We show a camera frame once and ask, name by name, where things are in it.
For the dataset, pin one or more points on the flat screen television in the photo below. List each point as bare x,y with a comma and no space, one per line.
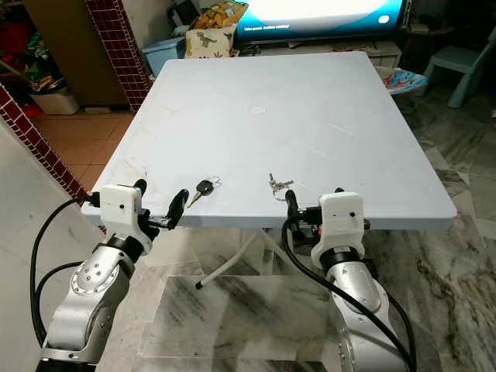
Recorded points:
325,15

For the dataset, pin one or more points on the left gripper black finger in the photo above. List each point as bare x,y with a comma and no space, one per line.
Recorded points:
139,185
175,208

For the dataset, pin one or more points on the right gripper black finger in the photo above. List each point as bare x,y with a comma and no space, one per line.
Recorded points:
292,209
340,190

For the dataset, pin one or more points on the colourful printed toy bag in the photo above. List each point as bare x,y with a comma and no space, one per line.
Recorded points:
407,81

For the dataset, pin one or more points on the white plastic tub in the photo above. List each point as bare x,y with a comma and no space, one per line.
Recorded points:
54,101

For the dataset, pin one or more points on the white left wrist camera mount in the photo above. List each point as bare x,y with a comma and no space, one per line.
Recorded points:
118,211

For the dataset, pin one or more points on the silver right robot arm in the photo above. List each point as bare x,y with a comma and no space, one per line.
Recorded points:
356,310

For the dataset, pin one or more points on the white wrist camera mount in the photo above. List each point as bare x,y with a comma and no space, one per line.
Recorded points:
118,211
342,218

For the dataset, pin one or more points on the light blue plastic stool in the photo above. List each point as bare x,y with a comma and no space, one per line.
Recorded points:
465,66

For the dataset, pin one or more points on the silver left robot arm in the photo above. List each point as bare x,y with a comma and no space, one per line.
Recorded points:
93,298

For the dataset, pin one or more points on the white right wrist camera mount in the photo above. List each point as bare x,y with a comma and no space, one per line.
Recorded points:
342,218

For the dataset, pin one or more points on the light blue storage bin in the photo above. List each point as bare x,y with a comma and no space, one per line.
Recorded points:
163,54

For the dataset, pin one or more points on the brown wooden cabinet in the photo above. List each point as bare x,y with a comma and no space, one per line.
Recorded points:
74,46

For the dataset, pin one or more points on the dinosaur print box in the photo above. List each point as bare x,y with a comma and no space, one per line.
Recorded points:
213,35

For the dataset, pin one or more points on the white television stand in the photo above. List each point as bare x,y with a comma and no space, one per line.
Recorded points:
384,51

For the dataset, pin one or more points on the white folding table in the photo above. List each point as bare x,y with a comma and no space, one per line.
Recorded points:
287,132

